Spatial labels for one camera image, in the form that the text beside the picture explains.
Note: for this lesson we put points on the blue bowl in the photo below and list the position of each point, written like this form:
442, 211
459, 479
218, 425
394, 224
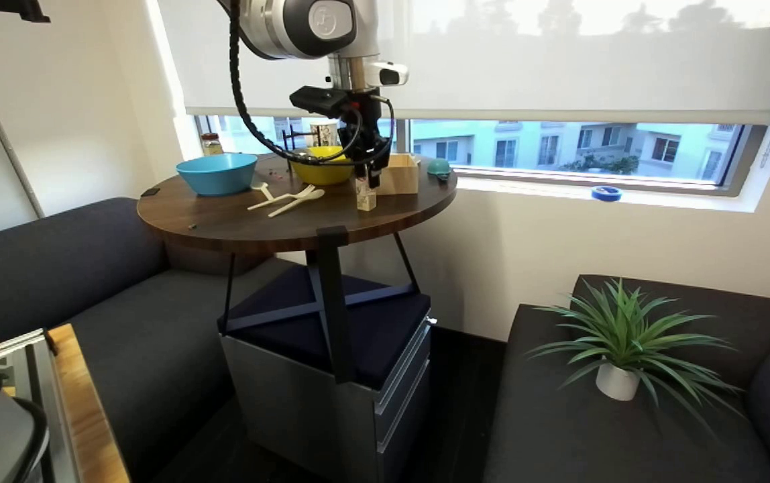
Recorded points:
215, 174

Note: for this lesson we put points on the white roller blind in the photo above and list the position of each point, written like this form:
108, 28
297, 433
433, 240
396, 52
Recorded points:
580, 55

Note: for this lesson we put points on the white window frame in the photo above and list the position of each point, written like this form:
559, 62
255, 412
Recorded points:
669, 194

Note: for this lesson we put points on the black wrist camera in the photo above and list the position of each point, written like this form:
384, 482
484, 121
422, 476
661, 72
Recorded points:
319, 97

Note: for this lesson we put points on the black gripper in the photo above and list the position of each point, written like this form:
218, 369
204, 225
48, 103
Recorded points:
368, 135

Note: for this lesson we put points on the light wooden open box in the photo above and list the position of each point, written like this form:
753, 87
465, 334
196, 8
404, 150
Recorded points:
400, 174

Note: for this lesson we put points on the dark blue cushion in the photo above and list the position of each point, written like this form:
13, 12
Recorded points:
375, 331

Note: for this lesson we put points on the aluminium frame rail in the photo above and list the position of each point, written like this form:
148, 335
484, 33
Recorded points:
31, 365

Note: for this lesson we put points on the grey metal file cabinet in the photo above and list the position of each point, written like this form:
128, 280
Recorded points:
313, 412

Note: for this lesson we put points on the white plastic fork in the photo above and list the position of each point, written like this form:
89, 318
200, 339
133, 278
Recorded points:
297, 203

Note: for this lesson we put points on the black camera bracket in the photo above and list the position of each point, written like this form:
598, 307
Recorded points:
10, 7

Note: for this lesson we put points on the wooden board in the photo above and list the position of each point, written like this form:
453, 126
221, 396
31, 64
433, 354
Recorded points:
89, 412

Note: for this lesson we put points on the yellow bowl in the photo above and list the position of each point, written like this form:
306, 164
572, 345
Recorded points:
321, 173

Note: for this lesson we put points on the dark grey sofa section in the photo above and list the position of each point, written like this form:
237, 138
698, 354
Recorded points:
669, 445
64, 268

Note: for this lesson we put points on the white plant pot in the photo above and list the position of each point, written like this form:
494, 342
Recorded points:
619, 381

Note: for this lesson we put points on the black metal table base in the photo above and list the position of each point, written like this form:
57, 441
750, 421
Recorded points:
329, 286

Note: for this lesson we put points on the blue tape roll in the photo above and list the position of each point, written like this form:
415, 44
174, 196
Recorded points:
607, 194

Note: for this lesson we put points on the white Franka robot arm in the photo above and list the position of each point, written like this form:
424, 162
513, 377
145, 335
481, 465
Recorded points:
300, 25

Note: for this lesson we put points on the green spiky plant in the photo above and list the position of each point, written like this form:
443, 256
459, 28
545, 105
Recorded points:
627, 326

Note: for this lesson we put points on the black metal stand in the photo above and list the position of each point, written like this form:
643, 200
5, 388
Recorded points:
294, 135

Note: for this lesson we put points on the teal round object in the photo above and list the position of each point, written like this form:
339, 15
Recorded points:
438, 169

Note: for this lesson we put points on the red number wooden block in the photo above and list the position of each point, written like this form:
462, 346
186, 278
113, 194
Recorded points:
367, 189

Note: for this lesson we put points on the blue number wooden block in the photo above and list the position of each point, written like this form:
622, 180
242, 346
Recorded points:
367, 203

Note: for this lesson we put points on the jar with brown lid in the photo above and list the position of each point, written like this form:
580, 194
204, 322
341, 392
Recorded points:
210, 145

